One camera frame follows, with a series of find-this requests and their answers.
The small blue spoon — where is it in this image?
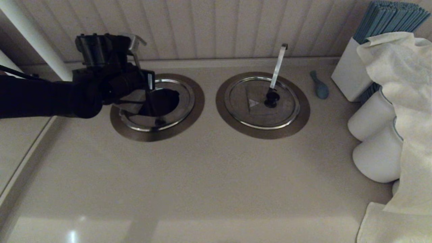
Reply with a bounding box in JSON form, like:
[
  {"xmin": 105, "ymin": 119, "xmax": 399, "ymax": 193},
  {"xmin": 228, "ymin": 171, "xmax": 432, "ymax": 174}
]
[{"xmin": 310, "ymin": 70, "xmax": 329, "ymax": 100}]

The white round pole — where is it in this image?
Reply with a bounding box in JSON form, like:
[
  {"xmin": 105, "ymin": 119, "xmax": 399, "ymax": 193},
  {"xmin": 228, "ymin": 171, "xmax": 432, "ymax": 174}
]
[
  {"xmin": 0, "ymin": 0, "xmax": 74, "ymax": 82},
  {"xmin": 0, "ymin": 50, "xmax": 18, "ymax": 77}
]

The white box holder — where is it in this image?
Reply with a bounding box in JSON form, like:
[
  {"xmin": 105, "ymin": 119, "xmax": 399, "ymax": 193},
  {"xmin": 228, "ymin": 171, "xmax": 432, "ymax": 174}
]
[{"xmin": 331, "ymin": 37, "xmax": 382, "ymax": 103}]

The white cylindrical container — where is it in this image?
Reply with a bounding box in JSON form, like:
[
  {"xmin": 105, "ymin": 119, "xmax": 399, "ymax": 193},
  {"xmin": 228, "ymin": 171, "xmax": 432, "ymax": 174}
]
[
  {"xmin": 352, "ymin": 118, "xmax": 404, "ymax": 183},
  {"xmin": 348, "ymin": 88, "xmax": 397, "ymax": 142}
]

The white woven cloth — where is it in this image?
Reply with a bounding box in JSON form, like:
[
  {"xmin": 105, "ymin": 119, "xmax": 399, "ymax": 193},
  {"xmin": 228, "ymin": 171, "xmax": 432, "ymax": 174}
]
[{"xmin": 356, "ymin": 32, "xmax": 432, "ymax": 243}]

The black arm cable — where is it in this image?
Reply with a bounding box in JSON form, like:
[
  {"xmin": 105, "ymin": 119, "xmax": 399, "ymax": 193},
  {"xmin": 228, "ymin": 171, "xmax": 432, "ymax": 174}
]
[{"xmin": 0, "ymin": 65, "xmax": 42, "ymax": 81}]

